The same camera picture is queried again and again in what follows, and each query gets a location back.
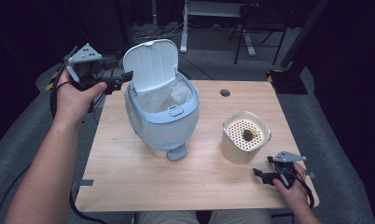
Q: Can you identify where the beige container with perforated strainer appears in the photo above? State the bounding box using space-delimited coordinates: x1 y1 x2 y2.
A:
219 110 272 165

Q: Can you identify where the black yellow striped stand base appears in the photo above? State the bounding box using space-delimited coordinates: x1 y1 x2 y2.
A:
266 68 309 95
45 69 61 92

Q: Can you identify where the black metal chair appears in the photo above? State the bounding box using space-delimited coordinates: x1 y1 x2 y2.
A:
227 2 290 66

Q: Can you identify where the left hand-held gripper black cable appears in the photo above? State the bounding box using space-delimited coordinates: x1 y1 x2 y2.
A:
49 60 109 224

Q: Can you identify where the long black floor cable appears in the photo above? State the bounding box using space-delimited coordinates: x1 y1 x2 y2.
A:
0 161 33 224

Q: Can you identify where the bundle of floor cables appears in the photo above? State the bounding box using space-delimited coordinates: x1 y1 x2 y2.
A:
132 20 191 42

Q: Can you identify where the right hand-held gripper black cable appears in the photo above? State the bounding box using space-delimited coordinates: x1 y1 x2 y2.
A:
273 164 315 209

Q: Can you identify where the white plastic trash bag liner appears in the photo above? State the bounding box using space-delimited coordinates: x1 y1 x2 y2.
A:
138 77 195 114

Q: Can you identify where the light blue pedal trash can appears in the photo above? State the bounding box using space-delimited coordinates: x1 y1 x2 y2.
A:
122 38 201 162

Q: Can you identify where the person's leg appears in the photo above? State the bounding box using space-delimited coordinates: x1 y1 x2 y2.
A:
138 210 198 224
208 208 272 224

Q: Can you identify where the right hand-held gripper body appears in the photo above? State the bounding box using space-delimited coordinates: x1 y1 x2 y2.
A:
267 150 308 188

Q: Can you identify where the person's right hand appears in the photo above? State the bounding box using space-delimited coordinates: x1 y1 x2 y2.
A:
271 161 312 210

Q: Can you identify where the person's left hand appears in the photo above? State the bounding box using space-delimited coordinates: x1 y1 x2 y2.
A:
52 69 109 125

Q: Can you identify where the white desk frame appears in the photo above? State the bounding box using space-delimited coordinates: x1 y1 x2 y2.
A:
179 0 257 57

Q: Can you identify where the slanted grey metal pole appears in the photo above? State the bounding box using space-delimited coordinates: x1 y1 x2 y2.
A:
280 0 330 69

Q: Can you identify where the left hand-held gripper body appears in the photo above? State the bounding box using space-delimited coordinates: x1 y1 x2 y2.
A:
63 42 120 91

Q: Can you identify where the thin black floor cable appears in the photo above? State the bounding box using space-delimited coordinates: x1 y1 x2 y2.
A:
178 54 214 81

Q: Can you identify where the hand-held gripper black cable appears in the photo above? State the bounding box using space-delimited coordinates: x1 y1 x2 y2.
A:
273 164 315 209
49 60 109 224

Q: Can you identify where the person's right leg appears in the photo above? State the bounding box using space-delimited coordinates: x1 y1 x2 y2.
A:
208 208 272 224

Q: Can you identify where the person's left leg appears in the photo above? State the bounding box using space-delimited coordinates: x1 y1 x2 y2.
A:
138 210 198 224

